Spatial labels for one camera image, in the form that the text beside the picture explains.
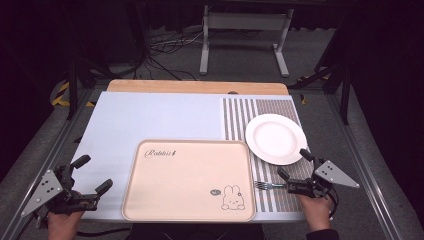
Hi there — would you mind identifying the grey metal stand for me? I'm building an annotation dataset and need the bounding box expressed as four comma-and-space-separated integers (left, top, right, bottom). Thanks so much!
198, 4, 295, 78

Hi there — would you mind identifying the aluminium frame rail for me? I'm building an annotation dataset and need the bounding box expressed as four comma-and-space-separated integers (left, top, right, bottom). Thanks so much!
323, 93, 403, 240
0, 87, 101, 240

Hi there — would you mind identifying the person's dark clothing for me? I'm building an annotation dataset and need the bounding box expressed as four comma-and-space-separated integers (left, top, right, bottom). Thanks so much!
127, 222, 267, 240

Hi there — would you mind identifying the bundle of floor cables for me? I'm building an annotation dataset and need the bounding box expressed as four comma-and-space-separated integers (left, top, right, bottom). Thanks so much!
142, 28, 205, 82

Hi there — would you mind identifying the person's right hand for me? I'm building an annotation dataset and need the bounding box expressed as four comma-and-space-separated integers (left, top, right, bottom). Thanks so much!
295, 193, 335, 233

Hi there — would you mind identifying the black tripod stand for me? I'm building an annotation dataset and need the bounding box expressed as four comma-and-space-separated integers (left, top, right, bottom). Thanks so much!
287, 61, 352, 127
65, 59, 113, 122

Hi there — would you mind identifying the grey striped placemat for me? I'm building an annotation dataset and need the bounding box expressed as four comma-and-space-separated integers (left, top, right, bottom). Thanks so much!
222, 97, 315, 214

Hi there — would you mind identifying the pink tray with rabbit print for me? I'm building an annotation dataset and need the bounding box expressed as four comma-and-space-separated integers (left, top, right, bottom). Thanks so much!
121, 139, 257, 223

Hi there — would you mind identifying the white round plate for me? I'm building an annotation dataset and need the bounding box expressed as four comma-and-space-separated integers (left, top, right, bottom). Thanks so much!
244, 113, 308, 166

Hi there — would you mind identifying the silver fork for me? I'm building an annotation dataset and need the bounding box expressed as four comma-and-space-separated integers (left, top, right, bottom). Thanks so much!
253, 180, 288, 192

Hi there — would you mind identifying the yellow and black tape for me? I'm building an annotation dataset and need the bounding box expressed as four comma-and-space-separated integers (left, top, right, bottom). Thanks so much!
49, 81, 97, 108

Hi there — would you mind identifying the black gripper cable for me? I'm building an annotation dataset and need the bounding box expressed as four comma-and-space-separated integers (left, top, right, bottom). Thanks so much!
75, 227, 132, 238
327, 186, 340, 220

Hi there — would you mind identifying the wooden table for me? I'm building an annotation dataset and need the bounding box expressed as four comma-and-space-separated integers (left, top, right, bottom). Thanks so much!
105, 79, 290, 96

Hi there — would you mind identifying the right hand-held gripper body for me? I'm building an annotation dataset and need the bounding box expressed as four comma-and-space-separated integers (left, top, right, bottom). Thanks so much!
286, 159, 361, 200

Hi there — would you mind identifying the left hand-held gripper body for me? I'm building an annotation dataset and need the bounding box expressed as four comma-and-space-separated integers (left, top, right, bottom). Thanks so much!
20, 164, 102, 218

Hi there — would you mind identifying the pale blue table mat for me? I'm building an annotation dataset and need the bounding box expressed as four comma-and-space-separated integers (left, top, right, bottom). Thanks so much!
70, 91, 307, 223

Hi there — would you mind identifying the person's left hand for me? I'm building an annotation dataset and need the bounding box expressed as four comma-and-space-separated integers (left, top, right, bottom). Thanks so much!
46, 209, 86, 240

